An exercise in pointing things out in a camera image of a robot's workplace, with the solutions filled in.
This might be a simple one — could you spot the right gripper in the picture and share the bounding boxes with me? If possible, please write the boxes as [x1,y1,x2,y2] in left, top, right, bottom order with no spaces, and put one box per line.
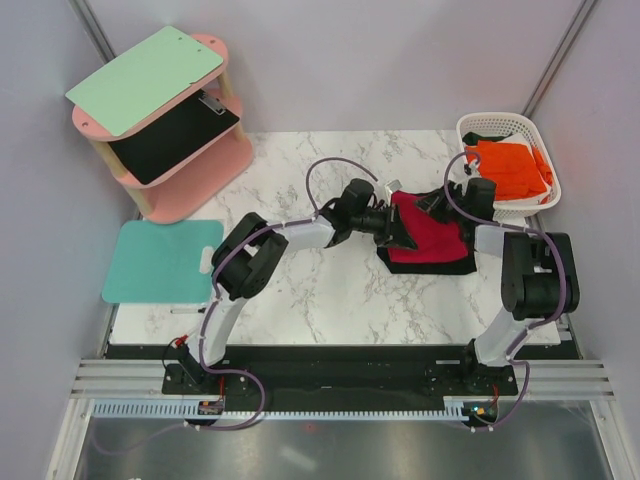
[414,180,470,225]

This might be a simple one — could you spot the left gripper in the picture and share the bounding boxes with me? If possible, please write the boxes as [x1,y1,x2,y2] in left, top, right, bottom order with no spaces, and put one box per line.
[351,203,417,252]

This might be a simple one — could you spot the red t shirt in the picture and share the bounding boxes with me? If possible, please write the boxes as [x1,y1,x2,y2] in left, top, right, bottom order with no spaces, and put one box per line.
[387,191,469,265]

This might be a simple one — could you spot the black t shirt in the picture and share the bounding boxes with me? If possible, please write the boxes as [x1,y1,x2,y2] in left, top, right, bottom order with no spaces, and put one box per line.
[375,187,477,276]

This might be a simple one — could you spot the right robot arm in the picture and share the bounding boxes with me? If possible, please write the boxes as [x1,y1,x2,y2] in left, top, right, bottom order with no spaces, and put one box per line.
[415,178,580,394]

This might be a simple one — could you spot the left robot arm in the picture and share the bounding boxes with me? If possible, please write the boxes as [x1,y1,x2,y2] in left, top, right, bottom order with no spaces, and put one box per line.
[184,179,418,393]

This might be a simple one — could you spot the orange folded t shirt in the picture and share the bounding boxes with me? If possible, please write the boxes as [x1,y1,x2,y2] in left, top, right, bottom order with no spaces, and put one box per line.
[472,140,555,203]

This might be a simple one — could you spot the dark green garment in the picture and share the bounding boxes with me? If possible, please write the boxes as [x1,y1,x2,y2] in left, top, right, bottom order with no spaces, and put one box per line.
[462,131,506,147]

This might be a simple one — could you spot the white plastic basket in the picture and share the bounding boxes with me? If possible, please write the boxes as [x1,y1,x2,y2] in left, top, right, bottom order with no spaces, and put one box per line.
[456,112,561,220]

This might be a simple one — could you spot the pink three-tier shelf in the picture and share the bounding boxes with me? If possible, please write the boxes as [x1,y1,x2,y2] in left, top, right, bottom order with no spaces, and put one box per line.
[65,26,253,224]

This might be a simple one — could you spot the teal cutting board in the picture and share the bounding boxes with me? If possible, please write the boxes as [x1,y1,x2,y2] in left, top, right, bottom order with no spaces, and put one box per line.
[102,220,224,304]

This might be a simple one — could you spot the black marker pen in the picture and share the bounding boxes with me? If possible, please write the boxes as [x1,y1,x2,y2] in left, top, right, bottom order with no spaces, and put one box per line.
[170,307,206,315]

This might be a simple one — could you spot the black clipboard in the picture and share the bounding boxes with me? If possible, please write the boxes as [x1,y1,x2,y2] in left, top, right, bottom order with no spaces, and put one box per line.
[109,90,240,185]

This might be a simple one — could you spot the mint green board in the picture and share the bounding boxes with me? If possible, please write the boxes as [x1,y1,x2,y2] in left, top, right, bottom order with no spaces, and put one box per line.
[65,26,229,140]

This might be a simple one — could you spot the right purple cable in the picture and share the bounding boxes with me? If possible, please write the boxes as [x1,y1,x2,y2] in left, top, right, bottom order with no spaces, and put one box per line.
[444,152,571,434]

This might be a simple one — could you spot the purple cable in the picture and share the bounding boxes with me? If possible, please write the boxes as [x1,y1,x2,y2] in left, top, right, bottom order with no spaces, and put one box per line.
[89,157,381,454]
[444,152,571,434]

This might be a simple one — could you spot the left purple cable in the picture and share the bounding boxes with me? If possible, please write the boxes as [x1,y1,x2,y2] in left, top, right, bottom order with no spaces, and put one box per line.
[89,157,381,454]

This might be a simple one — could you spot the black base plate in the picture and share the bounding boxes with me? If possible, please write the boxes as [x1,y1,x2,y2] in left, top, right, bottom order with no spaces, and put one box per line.
[162,346,518,413]

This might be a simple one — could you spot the aluminium rail frame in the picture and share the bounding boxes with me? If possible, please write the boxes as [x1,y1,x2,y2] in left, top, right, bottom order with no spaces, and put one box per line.
[69,357,617,400]

